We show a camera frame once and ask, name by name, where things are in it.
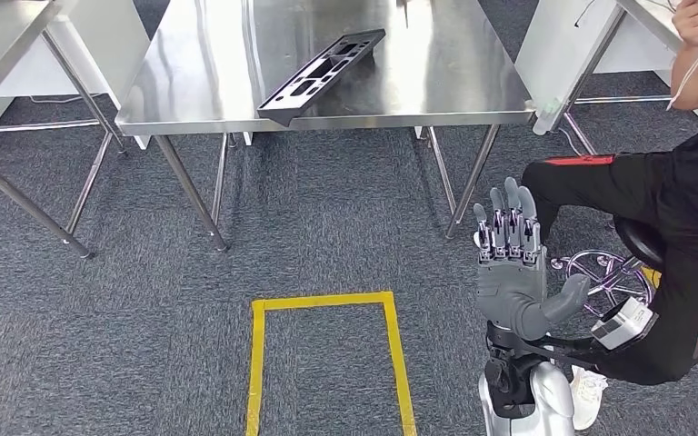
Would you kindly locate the black chrome stool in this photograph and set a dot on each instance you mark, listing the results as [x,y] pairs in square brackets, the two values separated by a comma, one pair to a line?
[638,240]

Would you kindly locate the pale green tape piece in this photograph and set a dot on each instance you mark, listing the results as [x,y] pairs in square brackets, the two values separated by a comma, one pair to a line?
[548,108]

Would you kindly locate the black plastic car part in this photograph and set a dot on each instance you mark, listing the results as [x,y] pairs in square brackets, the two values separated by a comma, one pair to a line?
[274,113]

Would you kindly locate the steel workbench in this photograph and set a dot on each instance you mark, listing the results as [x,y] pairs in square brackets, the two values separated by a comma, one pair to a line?
[204,60]

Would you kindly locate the steel table frame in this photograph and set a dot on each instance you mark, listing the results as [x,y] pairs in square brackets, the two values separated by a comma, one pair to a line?
[650,15]

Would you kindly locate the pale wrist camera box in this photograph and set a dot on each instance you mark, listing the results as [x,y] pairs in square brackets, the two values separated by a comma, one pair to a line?
[623,325]

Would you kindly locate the white panel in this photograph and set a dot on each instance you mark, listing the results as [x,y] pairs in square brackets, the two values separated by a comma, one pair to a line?
[554,48]
[108,36]

